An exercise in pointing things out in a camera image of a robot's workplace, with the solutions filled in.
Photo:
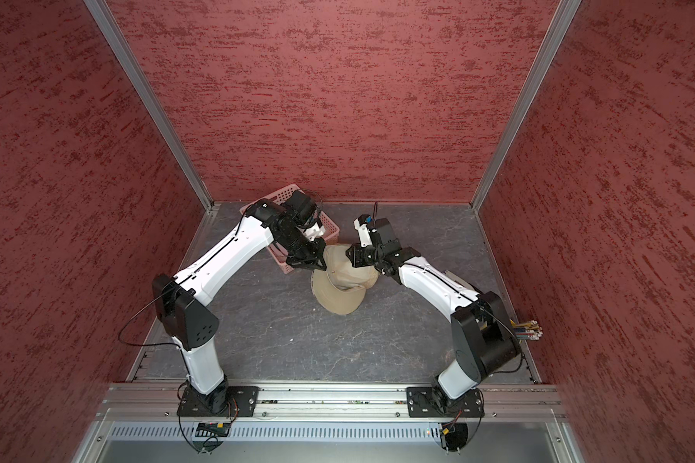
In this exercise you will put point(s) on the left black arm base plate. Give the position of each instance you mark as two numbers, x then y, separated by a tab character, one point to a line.
229	402

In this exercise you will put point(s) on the beige baseball cap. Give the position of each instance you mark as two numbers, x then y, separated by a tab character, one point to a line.
341	288

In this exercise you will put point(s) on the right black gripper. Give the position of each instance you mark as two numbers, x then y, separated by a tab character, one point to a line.
356	256

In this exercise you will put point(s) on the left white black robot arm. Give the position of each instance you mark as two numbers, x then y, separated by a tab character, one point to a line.
182	300

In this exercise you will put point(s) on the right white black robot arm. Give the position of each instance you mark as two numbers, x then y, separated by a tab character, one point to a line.
482	333

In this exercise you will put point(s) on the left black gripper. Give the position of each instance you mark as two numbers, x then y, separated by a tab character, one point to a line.
313	259

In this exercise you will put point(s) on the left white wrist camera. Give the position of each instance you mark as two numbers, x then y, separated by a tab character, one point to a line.
316	231

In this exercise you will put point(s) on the aluminium front rail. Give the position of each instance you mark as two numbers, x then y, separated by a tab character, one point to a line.
270	401

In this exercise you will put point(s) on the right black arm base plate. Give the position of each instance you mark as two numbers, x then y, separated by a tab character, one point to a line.
431	402

